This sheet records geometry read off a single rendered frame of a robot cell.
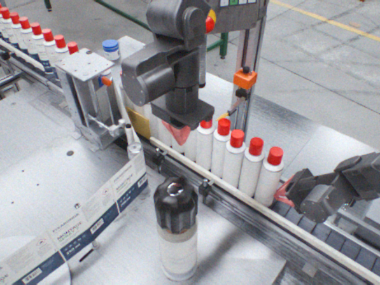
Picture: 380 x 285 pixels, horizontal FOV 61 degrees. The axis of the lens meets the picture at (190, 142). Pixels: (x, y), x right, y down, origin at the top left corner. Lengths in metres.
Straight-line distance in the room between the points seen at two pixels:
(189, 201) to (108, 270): 0.35
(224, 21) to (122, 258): 0.61
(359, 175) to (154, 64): 0.45
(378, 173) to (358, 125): 2.06
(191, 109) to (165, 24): 0.15
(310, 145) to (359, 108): 1.71
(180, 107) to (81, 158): 0.58
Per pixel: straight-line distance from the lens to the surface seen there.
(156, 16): 0.50
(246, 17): 0.79
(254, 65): 0.89
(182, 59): 0.50
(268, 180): 0.83
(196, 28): 0.48
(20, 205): 1.03
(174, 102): 0.55
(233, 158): 0.84
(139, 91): 0.47
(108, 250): 0.88
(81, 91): 1.00
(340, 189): 0.72
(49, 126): 1.30
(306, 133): 1.24
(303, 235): 0.88
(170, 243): 0.66
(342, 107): 2.84
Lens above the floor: 1.65
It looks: 46 degrees down
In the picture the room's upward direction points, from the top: straight up
